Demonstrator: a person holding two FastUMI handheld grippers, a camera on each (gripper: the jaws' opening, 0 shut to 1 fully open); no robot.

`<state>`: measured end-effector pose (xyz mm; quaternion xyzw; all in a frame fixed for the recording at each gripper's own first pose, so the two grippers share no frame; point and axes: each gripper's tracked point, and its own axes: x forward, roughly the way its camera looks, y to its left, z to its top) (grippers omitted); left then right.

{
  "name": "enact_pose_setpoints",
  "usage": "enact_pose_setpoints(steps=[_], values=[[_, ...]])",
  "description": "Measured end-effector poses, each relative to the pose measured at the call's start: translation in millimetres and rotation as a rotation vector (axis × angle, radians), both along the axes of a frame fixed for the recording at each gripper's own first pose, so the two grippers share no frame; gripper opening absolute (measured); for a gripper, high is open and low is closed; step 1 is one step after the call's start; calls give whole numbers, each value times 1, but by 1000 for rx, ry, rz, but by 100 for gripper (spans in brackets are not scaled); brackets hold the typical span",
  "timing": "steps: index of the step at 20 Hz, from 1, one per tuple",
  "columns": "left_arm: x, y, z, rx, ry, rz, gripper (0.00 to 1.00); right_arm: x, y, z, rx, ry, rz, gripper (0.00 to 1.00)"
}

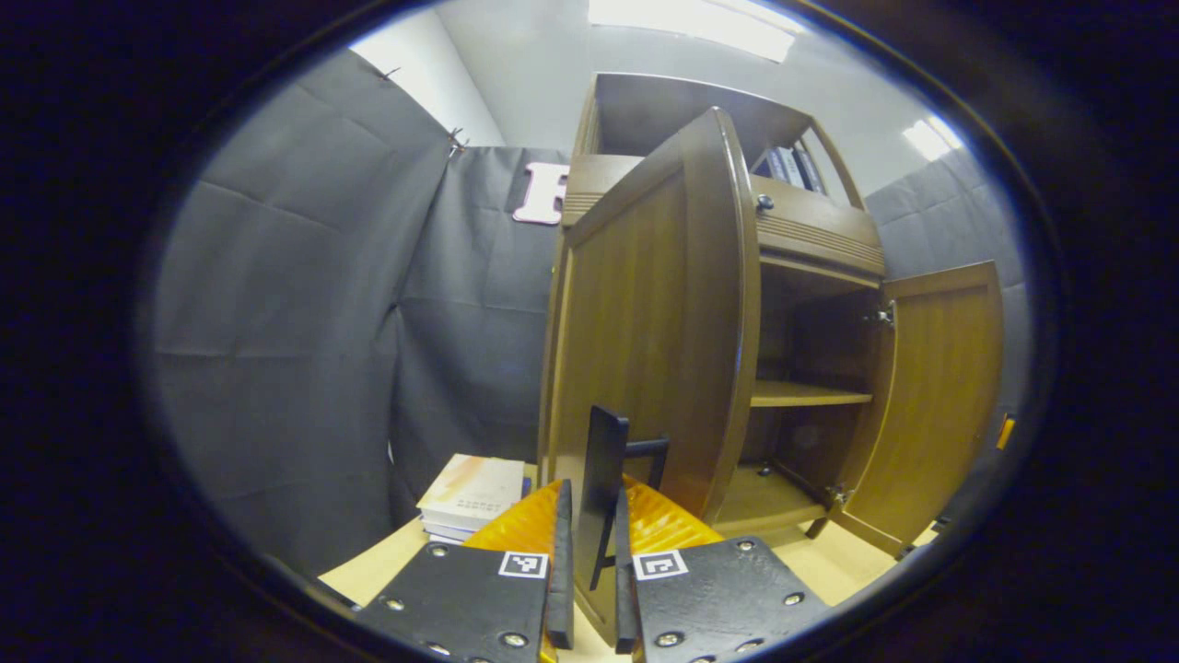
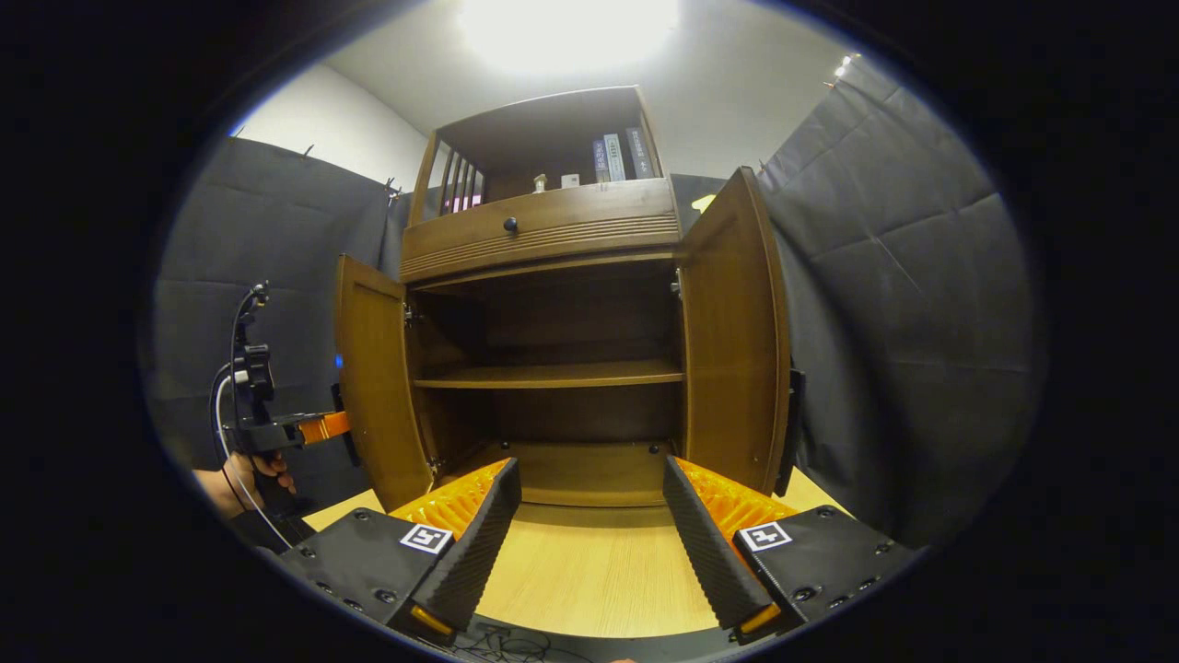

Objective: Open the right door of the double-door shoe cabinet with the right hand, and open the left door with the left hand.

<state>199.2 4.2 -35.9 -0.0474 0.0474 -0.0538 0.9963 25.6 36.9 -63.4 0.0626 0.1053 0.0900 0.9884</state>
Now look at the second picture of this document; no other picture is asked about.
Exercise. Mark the wooden double-door shoe cabinet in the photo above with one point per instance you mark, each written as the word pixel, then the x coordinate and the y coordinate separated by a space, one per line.
pixel 553 129

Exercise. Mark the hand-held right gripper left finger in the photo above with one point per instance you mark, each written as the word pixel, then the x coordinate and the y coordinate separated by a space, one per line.
pixel 484 543

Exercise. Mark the wooden shoe cabinet door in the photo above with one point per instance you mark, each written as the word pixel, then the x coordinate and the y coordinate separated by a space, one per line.
pixel 732 350
pixel 378 387

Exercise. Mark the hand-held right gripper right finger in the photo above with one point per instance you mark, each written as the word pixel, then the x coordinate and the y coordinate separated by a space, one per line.
pixel 705 552

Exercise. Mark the dark blue book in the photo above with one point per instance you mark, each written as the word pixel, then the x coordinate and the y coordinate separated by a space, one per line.
pixel 600 161

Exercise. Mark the light blue book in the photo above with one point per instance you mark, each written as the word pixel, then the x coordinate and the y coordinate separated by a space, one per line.
pixel 614 158

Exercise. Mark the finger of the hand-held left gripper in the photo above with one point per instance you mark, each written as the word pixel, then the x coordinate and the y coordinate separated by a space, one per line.
pixel 327 427

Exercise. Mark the wooden cabinet inner shelf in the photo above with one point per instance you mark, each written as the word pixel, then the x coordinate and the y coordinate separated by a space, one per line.
pixel 553 375

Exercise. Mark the wooden cabinet drawer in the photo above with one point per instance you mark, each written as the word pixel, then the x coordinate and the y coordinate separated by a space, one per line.
pixel 571 221

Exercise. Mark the small ceiling light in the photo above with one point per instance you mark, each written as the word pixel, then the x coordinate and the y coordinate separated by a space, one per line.
pixel 842 66

